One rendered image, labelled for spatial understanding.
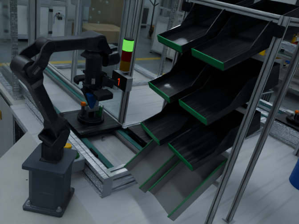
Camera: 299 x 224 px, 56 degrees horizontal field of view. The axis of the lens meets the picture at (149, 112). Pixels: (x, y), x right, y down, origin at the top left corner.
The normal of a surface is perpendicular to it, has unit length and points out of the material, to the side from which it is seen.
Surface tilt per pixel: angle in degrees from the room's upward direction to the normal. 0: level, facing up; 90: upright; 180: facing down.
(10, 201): 0
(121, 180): 90
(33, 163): 0
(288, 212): 0
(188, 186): 45
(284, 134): 90
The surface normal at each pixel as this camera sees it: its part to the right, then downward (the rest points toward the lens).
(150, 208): 0.18, -0.89
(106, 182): 0.63, 0.44
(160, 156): -0.48, -0.58
